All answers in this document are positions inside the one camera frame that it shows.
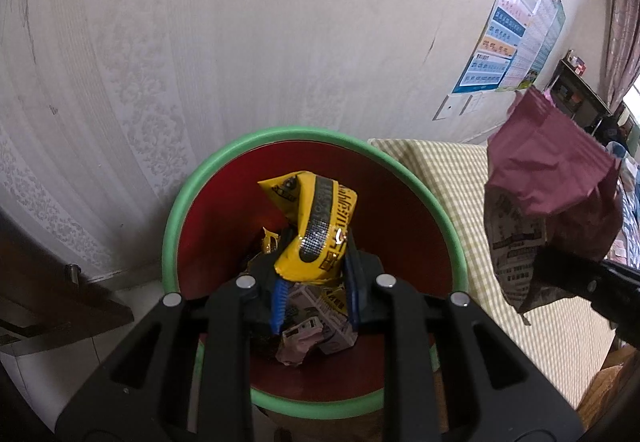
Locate teal number chart wall poster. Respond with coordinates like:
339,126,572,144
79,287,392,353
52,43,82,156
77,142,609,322
517,0,567,90

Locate pink patterned curtain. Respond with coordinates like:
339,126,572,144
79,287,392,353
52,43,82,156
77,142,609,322
602,0,640,107

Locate large letter chart wall poster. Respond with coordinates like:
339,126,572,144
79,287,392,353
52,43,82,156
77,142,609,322
452,0,553,95

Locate dark shelf unit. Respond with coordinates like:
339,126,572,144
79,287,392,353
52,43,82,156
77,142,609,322
547,49,613,137

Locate yellow black print wrapper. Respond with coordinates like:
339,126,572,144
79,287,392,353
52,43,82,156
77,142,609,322
257,170,358,285

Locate pale grid chart wall poster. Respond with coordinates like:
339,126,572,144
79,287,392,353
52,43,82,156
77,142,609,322
499,0,561,90

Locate dark wooden door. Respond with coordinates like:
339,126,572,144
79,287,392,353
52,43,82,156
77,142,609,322
0,217,136,353

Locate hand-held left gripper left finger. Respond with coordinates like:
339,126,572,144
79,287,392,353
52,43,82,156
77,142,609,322
55,272,291,442

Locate green rimmed red bin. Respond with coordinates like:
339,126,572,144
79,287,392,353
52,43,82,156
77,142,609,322
161,126,470,418

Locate yellow checkered tablecloth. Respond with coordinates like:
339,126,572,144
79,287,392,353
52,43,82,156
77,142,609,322
367,138,626,410

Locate maroon snack bag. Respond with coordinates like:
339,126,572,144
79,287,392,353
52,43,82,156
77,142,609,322
482,86,625,325

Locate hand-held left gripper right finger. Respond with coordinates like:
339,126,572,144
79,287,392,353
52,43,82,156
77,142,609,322
342,227,583,442

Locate small items on shelf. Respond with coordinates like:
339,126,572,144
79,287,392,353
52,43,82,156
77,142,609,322
565,50,588,75

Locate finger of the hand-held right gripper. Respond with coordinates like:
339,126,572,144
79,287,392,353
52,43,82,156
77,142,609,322
532,244,608,305

